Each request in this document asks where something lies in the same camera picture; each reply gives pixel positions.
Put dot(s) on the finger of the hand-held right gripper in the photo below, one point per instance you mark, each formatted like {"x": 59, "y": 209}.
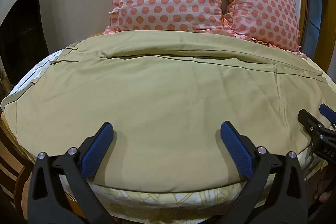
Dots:
{"x": 309, "y": 121}
{"x": 326, "y": 110}

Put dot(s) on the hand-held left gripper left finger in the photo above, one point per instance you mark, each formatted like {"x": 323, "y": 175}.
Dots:
{"x": 98, "y": 144}

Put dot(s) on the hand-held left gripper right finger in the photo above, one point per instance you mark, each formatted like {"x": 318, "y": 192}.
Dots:
{"x": 236, "y": 146}

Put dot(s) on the beige bed blanket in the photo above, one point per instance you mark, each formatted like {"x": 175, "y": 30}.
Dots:
{"x": 162, "y": 98}

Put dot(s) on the person's right hand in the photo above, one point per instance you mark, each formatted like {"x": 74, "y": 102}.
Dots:
{"x": 324, "y": 187}

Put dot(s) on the yellow patterned bed sheet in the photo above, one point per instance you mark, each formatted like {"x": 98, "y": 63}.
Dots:
{"x": 183, "y": 197}

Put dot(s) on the small polka dot ruffled pillow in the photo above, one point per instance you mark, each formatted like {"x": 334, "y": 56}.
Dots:
{"x": 262, "y": 6}

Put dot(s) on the wooden bed frame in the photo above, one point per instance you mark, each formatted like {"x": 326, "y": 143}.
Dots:
{"x": 11, "y": 161}

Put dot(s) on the yellow window frame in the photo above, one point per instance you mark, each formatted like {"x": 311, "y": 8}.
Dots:
{"x": 302, "y": 3}

